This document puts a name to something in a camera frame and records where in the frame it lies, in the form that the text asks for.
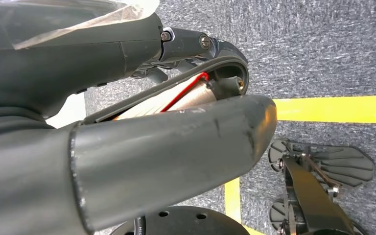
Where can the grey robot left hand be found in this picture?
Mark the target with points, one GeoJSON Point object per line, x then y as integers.
{"type": "Point", "coordinates": [162, 155]}

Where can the black round robot plate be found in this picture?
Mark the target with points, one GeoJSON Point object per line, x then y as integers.
{"type": "Point", "coordinates": [181, 223]}

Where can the white flat panel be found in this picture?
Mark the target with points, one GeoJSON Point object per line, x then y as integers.
{"type": "Point", "coordinates": [68, 112]}

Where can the black robot foot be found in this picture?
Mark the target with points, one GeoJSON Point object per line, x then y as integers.
{"type": "Point", "coordinates": [337, 165]}

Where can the yellow floor tape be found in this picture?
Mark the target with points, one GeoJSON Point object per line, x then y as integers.
{"type": "Point", "coordinates": [337, 109]}

